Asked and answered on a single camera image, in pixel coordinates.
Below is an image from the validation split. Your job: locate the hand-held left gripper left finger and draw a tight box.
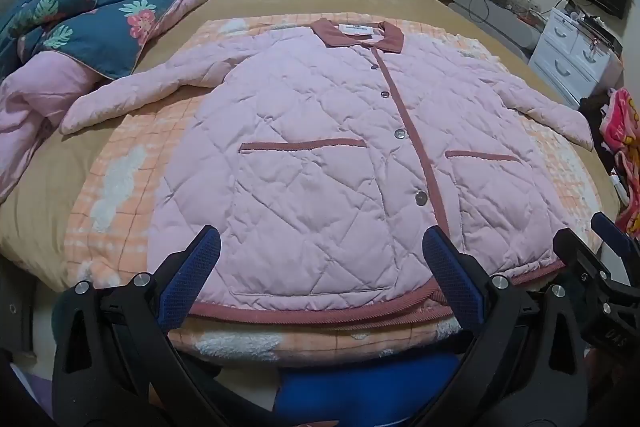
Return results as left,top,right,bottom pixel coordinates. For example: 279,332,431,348
52,224,223,427

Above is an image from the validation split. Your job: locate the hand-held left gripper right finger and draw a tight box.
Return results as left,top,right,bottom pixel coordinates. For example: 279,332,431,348
422,226,588,427

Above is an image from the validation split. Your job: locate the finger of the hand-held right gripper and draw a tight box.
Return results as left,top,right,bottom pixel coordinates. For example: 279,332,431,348
551,228,632,314
590,212,640,258

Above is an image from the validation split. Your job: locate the pink quilted jacket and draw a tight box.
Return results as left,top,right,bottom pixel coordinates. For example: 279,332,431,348
60,18,595,328

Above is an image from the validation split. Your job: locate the pink and yellow cloth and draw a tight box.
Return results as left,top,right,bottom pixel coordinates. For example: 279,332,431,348
597,88,640,240

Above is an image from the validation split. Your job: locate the orange plaid blanket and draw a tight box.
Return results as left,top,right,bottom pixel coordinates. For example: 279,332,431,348
64,12,603,360

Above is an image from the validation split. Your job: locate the blue cloth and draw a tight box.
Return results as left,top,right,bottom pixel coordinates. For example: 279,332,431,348
272,349,471,427

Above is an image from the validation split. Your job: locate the bed with tan sheet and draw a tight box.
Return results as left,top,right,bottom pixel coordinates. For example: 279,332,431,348
0,0,623,303

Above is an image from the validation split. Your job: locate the white drawer cabinet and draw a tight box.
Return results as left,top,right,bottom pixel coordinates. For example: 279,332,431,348
527,9,626,108

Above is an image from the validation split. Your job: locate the blue floral pink quilt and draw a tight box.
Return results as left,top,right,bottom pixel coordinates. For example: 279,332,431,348
0,0,231,202

